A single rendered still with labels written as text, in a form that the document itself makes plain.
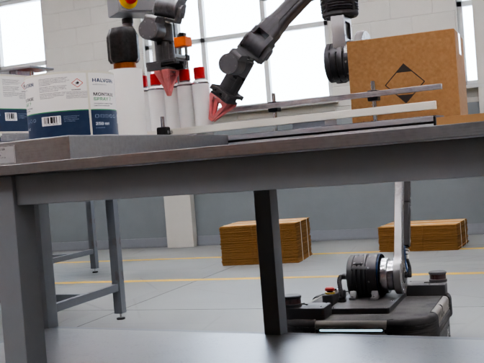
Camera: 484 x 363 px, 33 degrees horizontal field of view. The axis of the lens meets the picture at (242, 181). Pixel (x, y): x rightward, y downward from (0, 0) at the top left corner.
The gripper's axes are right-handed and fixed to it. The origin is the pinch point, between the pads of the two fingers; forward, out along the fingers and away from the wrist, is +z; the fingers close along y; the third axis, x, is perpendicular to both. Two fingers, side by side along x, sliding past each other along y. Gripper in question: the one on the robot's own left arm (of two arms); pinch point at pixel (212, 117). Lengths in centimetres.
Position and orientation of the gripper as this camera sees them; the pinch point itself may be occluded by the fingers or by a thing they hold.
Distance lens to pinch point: 234.6
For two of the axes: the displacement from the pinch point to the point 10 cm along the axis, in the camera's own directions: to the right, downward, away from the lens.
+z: -4.8, 8.3, 2.7
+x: 7.5, 5.5, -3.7
